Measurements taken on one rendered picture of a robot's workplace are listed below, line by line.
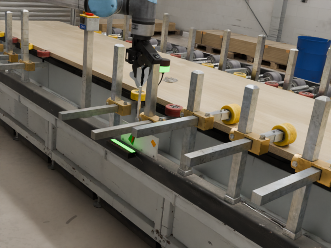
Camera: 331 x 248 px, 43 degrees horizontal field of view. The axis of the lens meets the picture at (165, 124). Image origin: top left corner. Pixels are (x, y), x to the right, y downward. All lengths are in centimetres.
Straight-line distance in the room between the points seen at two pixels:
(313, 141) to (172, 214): 109
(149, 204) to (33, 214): 76
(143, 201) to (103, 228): 35
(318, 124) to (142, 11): 77
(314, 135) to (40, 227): 177
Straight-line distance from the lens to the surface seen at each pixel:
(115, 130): 166
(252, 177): 175
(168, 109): 182
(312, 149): 131
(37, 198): 290
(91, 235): 254
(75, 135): 241
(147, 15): 164
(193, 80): 157
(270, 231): 146
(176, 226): 223
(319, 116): 128
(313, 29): 918
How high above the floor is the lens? 145
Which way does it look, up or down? 19 degrees down
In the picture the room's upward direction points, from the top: 6 degrees clockwise
